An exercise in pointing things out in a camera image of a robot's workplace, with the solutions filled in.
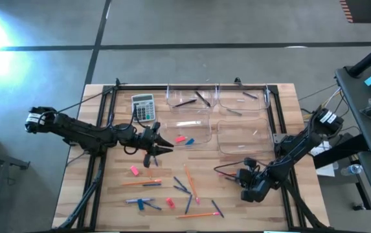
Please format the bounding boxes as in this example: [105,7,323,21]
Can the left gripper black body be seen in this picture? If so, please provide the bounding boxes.
[132,121,161,168]

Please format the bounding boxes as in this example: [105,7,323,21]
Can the grey desk calculator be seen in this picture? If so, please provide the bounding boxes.
[130,93,157,123]

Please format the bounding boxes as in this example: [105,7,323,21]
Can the white paper sheet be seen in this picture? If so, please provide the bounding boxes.
[311,142,339,178]

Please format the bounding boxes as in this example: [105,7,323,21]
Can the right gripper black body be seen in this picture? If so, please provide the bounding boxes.
[240,157,270,203]

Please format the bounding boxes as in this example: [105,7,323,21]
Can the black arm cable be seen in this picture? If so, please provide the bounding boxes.
[107,104,147,156]
[213,160,249,172]

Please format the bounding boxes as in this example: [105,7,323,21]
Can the clear water bottle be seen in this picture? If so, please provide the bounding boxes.
[339,163,364,177]

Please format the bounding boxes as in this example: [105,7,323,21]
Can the black desk beam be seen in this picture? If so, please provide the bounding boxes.
[312,133,371,170]

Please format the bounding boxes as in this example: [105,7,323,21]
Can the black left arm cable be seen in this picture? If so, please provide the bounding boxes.
[107,104,147,156]

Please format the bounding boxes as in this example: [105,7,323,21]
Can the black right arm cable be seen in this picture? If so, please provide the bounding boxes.
[213,160,249,172]

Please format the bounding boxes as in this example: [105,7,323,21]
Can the white cable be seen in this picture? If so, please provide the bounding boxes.
[322,86,343,109]

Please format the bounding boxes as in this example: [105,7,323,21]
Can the black floor stand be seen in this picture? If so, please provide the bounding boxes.
[0,146,31,172]

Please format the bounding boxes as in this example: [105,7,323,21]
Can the clear plastic bin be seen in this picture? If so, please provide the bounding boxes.
[216,83,271,113]
[157,113,212,147]
[216,118,275,156]
[166,83,219,114]

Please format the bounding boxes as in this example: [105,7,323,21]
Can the black metal table frame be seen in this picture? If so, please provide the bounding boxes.
[52,77,330,232]

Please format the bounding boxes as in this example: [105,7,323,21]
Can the yellow cable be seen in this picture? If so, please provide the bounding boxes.
[316,95,338,113]

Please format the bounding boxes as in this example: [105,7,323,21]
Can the striped floor mat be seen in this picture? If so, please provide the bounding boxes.
[339,0,371,24]

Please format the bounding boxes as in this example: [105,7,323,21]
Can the grey side desk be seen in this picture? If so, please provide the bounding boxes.
[335,63,371,153]

